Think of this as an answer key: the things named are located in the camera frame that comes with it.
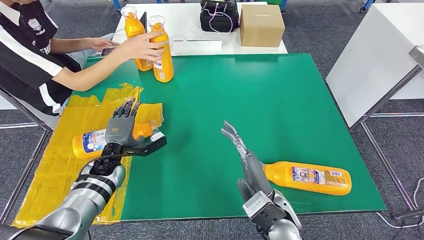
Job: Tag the person's right hand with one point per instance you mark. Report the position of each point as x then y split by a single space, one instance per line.
139 48

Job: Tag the person's left hand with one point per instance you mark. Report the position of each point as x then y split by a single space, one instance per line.
101 43

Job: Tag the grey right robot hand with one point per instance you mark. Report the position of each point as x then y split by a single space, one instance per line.
255 172

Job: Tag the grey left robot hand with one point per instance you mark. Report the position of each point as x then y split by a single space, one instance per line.
122 129

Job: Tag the orange detergent bottle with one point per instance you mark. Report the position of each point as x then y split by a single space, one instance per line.
164 69
132 28
308 179
89 142

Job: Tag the person's left forearm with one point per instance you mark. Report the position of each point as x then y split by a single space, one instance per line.
71 45

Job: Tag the person's right forearm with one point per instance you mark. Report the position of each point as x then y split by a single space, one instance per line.
82 74

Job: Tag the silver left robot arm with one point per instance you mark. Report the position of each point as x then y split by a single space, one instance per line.
82 198

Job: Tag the black smartphone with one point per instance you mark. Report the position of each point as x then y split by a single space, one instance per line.
106 51

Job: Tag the black tablet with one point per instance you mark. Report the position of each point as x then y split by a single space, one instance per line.
143 20

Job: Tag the white rectangular table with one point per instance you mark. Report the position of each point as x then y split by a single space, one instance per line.
188 21

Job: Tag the long white box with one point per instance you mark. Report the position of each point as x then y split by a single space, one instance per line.
197 48

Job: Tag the yellow taped cardboard sheet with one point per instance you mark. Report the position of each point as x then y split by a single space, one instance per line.
56 172

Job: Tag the person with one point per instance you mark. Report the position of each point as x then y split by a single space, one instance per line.
23 63

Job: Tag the black carry bag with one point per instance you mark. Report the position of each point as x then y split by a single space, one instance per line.
218 23

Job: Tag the brown cardboard box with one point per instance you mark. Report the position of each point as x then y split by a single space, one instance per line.
261 28

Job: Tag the white panelled table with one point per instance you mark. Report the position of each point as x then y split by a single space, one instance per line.
374 59

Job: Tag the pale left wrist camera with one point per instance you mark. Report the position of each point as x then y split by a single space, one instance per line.
149 145

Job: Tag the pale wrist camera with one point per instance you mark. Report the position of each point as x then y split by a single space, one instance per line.
149 145
263 208

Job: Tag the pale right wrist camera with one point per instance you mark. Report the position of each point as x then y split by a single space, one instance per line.
263 208

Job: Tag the grey metal table frame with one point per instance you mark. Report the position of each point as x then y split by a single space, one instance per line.
386 96
24 175

